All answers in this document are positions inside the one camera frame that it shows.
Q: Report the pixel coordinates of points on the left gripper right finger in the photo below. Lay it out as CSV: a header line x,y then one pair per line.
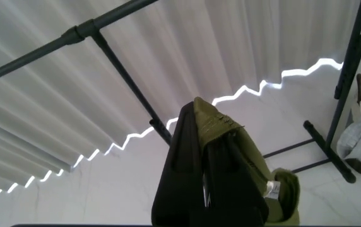
x,y
234,189

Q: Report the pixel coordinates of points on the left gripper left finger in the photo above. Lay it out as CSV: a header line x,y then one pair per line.
x,y
180,176

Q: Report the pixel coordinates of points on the green short-sleeved shirt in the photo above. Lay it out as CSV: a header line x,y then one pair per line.
x,y
212,119

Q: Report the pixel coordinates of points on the black clothes rack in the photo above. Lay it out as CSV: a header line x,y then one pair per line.
x,y
86,28

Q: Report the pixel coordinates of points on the white curtain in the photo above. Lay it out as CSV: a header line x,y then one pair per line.
x,y
199,47

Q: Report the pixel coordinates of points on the pale grey garment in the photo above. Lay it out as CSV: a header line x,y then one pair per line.
x,y
360,138

